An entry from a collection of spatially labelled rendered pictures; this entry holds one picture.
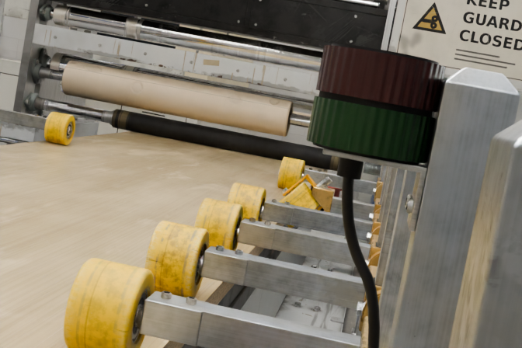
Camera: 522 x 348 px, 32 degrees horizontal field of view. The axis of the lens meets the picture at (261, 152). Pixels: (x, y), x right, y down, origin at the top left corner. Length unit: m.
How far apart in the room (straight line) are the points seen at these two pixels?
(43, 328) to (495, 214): 0.69
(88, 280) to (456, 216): 0.40
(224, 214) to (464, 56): 1.84
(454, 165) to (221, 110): 2.63
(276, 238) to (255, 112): 1.80
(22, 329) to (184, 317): 0.16
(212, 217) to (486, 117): 0.84
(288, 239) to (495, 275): 1.06
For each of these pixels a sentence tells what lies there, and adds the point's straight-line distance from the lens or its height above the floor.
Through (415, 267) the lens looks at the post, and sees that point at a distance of 0.43.
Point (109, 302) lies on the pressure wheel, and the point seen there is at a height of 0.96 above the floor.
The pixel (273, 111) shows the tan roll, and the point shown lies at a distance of 3.01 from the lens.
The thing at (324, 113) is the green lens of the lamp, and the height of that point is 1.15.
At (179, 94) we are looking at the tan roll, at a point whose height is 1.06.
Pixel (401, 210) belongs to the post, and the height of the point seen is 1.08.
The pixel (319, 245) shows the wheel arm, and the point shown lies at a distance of 1.24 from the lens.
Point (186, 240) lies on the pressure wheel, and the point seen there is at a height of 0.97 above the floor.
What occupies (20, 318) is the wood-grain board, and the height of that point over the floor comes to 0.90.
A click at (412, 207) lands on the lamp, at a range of 0.43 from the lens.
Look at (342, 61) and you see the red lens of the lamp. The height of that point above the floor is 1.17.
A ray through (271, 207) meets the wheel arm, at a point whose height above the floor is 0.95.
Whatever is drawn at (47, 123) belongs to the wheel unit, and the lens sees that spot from 2.36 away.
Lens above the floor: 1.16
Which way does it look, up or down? 4 degrees down
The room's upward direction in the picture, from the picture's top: 10 degrees clockwise
